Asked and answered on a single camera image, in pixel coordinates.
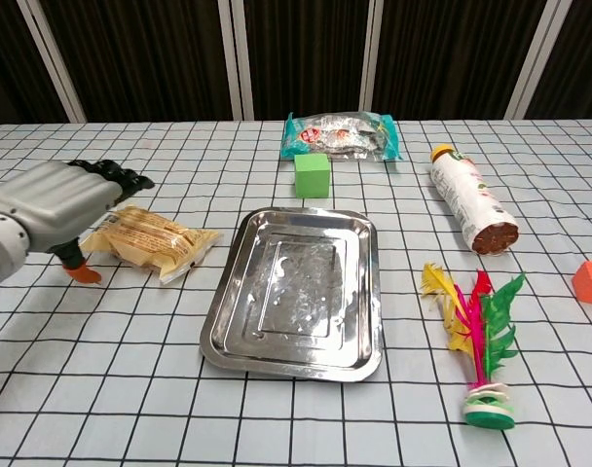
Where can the yellow snack packet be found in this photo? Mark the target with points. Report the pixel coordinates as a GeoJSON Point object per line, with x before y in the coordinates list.
{"type": "Point", "coordinates": [147, 239]}

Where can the dark folding screen with white frames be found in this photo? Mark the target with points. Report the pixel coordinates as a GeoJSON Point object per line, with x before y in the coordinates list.
{"type": "Point", "coordinates": [306, 53]}

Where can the orange foam block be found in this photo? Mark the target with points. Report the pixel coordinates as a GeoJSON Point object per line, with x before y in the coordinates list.
{"type": "Point", "coordinates": [591, 282]}

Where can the green foam cube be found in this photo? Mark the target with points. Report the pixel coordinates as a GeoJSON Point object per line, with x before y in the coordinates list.
{"type": "Point", "coordinates": [312, 176]}

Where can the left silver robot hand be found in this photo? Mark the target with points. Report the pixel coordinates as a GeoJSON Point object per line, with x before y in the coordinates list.
{"type": "Point", "coordinates": [57, 199]}

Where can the checkered tablecloth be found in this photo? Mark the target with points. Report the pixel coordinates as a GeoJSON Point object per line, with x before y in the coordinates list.
{"type": "Point", "coordinates": [130, 389]}

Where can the rectangular metal tray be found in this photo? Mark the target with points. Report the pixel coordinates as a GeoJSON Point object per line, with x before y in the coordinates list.
{"type": "Point", "coordinates": [296, 294]}

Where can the white bottle with yellow cap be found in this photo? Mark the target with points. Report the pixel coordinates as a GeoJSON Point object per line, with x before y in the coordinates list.
{"type": "Point", "coordinates": [469, 197]}

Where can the colourful feather shuttlecock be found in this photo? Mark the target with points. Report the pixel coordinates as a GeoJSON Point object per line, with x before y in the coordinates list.
{"type": "Point", "coordinates": [481, 321]}

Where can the teal snack packet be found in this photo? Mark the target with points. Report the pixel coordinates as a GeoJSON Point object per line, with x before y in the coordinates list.
{"type": "Point", "coordinates": [341, 137]}

